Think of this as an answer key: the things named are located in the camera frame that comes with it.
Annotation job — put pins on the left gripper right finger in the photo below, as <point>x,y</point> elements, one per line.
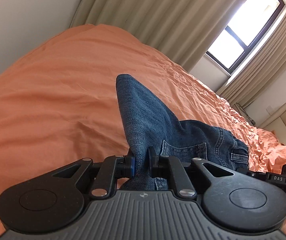
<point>228,198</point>

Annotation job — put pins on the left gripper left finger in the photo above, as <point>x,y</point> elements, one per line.
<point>55,199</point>

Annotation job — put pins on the blue denim pants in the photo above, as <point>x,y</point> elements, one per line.
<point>148,122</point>

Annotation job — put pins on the orange bed sheet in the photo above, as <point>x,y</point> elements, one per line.
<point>58,103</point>

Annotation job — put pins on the beige curtain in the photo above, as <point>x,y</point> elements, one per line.
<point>184,29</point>

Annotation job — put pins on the window with dark frame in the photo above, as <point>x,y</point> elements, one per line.
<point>243,32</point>

